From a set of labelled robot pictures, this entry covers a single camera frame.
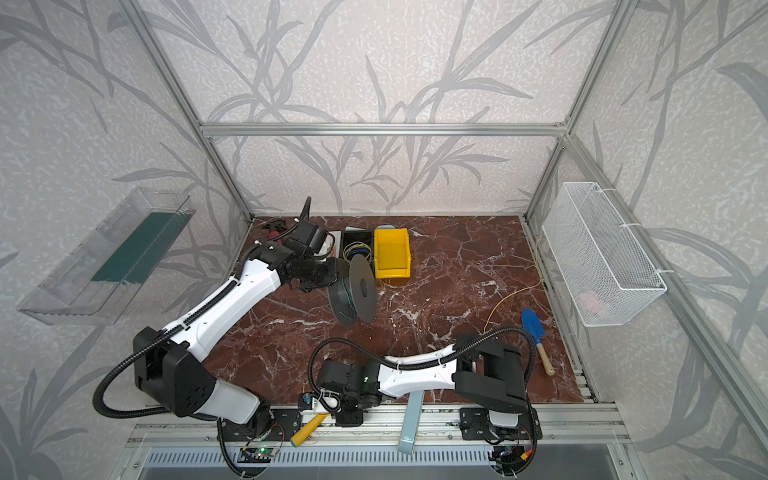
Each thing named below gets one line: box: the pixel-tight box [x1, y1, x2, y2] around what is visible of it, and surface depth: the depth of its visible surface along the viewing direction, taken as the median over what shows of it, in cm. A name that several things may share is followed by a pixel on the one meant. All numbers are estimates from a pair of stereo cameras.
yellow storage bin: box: [374, 228, 411, 279], surface depth 107 cm
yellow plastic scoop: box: [290, 412, 330, 448], surface depth 74 cm
